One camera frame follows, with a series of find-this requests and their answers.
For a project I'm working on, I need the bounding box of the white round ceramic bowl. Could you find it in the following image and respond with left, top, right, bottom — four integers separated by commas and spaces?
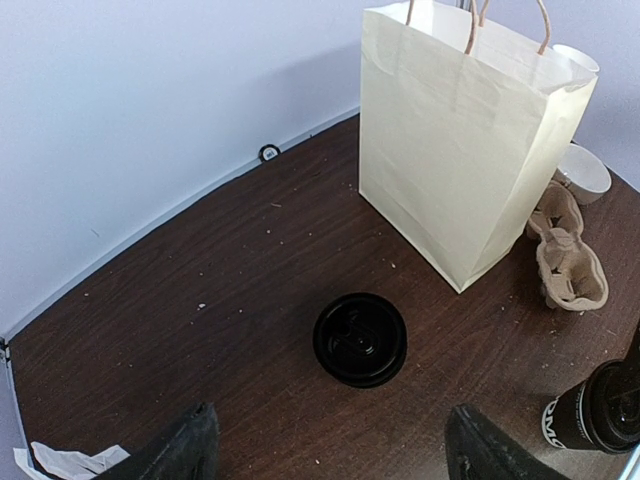
553, 143, 612, 205

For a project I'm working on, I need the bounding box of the single black paper cup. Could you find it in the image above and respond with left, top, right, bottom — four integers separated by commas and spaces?
541, 382, 596, 450

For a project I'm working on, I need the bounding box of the cream paper bag with handles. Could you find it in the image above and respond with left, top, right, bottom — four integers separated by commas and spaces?
359, 1, 598, 292

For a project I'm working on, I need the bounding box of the black plastic cup lid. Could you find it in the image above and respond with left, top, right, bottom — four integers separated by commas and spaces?
582, 360, 639, 455

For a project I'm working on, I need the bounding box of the brown pulp cup carrier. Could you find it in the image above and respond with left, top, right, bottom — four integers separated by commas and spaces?
525, 180, 609, 312

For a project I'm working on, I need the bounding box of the stack of paper cups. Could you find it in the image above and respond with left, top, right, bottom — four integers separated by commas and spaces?
552, 44, 600, 75

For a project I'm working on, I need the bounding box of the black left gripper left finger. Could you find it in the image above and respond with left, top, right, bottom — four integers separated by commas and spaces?
102, 402, 219, 480

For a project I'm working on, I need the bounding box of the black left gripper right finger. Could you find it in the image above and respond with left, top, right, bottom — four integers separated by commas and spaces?
445, 404, 567, 480

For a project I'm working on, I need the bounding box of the stack of black cup lids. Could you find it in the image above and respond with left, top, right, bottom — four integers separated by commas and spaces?
313, 292, 408, 389

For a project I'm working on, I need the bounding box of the small round black wall fixture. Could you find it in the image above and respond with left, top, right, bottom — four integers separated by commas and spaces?
259, 144, 280, 162

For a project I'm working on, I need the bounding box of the bundle of white wrapped straws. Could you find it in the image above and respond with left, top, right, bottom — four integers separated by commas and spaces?
13, 442, 130, 480

